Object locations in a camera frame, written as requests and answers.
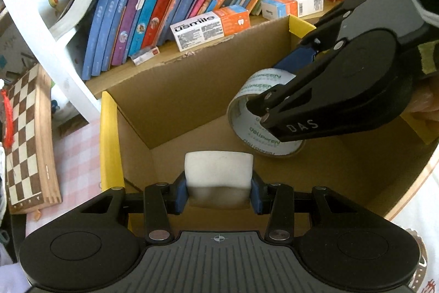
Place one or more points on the roll of printed tape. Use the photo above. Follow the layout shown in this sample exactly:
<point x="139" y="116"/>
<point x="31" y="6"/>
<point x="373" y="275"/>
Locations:
<point x="255" y="80"/>

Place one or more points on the yellow cardboard box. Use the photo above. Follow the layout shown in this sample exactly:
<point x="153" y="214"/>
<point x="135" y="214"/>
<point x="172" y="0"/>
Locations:
<point x="192" y="100"/>

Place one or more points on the red tassel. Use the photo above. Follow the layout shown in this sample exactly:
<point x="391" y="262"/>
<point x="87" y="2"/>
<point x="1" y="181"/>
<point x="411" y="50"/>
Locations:
<point x="7" y="118"/>

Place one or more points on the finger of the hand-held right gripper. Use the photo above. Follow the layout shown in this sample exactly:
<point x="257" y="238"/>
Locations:
<point x="301" y="107"/>
<point x="298" y="58"/>

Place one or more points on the thick white-paged book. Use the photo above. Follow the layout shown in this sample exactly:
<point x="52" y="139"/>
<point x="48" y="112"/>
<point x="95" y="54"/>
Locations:
<point x="77" y="4"/>

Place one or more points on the large white orange toothpaste box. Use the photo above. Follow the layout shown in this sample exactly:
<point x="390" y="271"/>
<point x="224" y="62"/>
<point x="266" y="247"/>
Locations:
<point x="205" y="28"/>

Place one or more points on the white wooden desk shelf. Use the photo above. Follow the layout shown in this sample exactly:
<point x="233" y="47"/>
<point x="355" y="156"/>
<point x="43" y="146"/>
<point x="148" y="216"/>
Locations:
<point x="48" y="49"/>

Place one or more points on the white eraser block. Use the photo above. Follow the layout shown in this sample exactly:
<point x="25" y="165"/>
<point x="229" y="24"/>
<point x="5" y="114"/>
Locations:
<point x="217" y="169"/>

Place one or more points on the wooden chessboard case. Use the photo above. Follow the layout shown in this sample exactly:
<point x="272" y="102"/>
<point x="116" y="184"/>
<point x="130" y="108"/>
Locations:
<point x="24" y="128"/>

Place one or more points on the row of colourful books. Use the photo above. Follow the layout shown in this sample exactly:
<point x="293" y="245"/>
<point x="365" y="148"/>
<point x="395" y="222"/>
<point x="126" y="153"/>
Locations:
<point x="164" y="4"/>

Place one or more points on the tiny white red box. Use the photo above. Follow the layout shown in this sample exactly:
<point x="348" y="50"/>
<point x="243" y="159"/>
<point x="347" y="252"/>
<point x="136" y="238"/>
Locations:
<point x="145" y="56"/>

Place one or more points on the small white orange toothpaste box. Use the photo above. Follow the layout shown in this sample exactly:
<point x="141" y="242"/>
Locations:
<point x="291" y="4"/>

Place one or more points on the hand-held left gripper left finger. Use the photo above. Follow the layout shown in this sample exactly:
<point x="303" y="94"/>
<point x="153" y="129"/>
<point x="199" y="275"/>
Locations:
<point x="181" y="197"/>

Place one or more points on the person's right hand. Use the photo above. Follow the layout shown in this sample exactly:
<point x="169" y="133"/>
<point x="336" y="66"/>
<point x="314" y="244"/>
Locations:
<point x="427" y="102"/>

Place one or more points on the pink cartoon desk mat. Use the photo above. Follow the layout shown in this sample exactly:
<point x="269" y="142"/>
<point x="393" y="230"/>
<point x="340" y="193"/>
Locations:
<point x="79" y="155"/>

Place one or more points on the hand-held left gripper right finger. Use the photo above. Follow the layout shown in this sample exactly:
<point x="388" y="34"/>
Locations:
<point x="258" y="197"/>

